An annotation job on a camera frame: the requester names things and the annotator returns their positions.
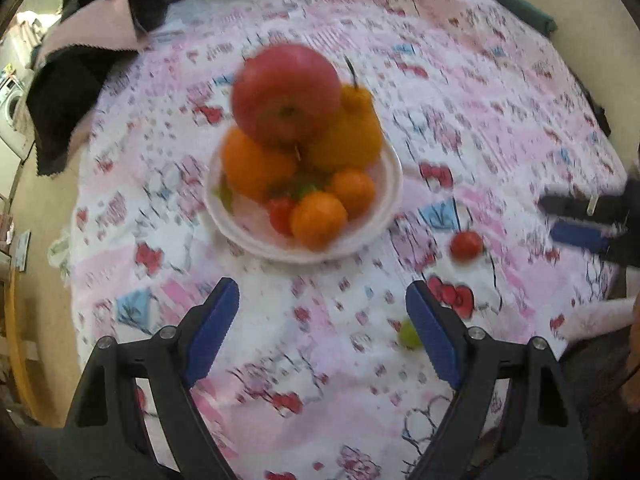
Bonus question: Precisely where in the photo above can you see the white washing machine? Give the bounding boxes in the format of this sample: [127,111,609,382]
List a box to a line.
[0,72,33,158]

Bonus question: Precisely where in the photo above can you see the curved wooden frame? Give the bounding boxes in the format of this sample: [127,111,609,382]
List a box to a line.
[4,260,53,428]

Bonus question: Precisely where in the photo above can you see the pink cloth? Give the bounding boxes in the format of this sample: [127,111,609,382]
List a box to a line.
[34,0,151,67]

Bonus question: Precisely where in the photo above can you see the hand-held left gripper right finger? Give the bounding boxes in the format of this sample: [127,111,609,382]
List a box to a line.
[405,280,589,480]

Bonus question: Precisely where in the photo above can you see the red apple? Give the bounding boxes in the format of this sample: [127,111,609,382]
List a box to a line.
[231,43,343,148]

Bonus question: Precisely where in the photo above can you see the black cloth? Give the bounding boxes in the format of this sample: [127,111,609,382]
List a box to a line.
[25,45,123,177]

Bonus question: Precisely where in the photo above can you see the pink cartoon printed tablecloth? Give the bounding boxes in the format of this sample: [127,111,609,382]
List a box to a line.
[65,0,632,480]

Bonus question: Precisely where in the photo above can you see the yellow pear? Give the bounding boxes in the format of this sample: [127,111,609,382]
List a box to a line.
[305,56,385,173]

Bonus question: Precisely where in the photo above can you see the large round orange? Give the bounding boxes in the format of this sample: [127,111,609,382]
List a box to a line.
[221,127,300,202]

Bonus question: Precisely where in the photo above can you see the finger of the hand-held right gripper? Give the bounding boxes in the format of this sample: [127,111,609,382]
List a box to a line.
[550,219,628,257]
[539,192,628,223]

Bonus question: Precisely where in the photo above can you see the small mandarin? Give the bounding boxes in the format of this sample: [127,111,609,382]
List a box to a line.
[290,191,349,252]
[325,167,377,221]

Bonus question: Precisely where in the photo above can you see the red cherry tomato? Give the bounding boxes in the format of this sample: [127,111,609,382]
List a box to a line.
[449,230,484,262]
[266,196,297,237]

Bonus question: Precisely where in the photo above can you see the green leaves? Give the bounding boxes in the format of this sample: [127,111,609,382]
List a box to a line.
[290,175,323,200]

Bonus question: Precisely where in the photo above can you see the white plate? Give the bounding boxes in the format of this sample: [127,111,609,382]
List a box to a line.
[202,132,405,265]

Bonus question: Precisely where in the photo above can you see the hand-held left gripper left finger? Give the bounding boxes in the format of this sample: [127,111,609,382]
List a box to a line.
[65,277,241,480]

